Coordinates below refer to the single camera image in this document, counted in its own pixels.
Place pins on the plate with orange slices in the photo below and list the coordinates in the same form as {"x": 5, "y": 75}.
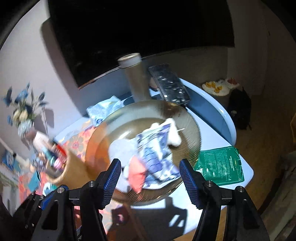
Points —
{"x": 216, "y": 88}

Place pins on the black backpack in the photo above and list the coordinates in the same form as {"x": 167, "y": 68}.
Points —
{"x": 239, "y": 108}

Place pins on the row of books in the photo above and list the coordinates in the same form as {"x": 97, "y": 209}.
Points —
{"x": 9, "y": 160}

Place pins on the beige thermos bottle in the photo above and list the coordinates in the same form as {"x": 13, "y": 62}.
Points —
{"x": 136, "y": 76}

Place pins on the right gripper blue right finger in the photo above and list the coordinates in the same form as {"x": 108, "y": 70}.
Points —
{"x": 193, "y": 182}

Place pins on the white box with red item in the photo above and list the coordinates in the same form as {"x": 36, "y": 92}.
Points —
{"x": 232, "y": 83}

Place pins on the blue white plastic bag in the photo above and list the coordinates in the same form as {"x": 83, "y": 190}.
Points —
{"x": 155, "y": 154}

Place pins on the red cloth piece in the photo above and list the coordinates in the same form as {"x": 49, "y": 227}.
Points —
{"x": 136, "y": 174}

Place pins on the ribbed pink vase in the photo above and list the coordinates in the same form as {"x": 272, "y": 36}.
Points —
{"x": 31, "y": 139}

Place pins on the blue tissue pack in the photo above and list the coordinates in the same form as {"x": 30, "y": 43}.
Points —
{"x": 100, "y": 111}

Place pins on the black monitor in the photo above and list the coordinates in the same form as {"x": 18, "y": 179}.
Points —
{"x": 93, "y": 35}

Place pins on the white fluffy pad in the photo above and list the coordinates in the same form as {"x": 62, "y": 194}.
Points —
{"x": 123, "y": 149}

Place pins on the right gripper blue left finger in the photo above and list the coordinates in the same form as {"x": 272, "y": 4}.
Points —
{"x": 109, "y": 181}

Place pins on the blue white artificial flowers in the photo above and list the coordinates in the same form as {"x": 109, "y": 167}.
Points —
{"x": 26, "y": 107}

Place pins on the pens and scissors bunch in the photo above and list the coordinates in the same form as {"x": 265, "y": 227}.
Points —
{"x": 49, "y": 157}

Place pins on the green foil packet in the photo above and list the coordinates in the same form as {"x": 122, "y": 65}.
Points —
{"x": 222, "y": 166}

